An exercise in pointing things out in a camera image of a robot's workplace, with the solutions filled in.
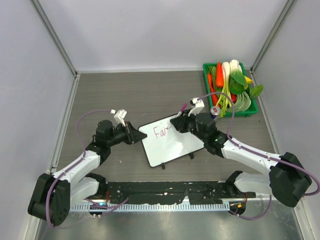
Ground pale green bok choy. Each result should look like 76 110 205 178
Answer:
234 91 251 113

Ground small orange carrot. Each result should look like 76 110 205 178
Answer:
206 73 218 106

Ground green plastic vegetable bin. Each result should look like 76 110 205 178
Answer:
202 63 258 117

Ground white slotted cable duct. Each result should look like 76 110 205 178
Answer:
70 201 230 213

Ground white whiteboard black frame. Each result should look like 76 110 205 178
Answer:
138 115 204 168

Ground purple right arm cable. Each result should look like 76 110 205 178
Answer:
198 91 320 221

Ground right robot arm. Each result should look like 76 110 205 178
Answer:
170 111 312 208

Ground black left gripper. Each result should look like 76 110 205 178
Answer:
107 121 146 147

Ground green celery stalks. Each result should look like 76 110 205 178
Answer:
217 83 232 118

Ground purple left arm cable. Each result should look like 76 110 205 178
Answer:
44 108 128 229

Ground magenta capped white marker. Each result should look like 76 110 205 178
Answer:
175 103 188 118

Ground white green bok choy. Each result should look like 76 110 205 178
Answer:
222 59 248 95

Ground green leaf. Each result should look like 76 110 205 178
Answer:
249 84 264 100

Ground large orange carrot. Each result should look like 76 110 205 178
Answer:
215 62 224 88

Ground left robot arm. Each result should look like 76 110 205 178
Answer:
27 120 147 227

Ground red chili pepper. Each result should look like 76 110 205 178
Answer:
230 93 237 104

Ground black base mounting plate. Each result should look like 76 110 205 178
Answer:
107 181 256 205

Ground yellow pepper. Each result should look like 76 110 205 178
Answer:
244 76 253 90

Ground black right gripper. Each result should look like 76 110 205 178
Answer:
171 108 208 142

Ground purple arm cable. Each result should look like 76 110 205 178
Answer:
44 108 128 229
198 91 320 221

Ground blue silver drink can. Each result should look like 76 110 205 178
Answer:
209 106 221 122

